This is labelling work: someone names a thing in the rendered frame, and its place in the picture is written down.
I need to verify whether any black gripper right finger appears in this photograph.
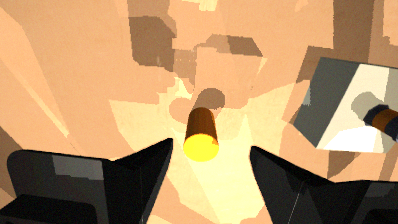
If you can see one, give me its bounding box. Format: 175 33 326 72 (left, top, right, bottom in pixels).
248 146 398 224

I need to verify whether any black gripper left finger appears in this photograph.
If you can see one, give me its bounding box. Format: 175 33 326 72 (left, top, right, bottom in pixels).
7 138 173 224

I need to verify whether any white square block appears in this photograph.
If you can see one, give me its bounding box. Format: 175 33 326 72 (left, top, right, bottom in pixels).
293 57 398 154

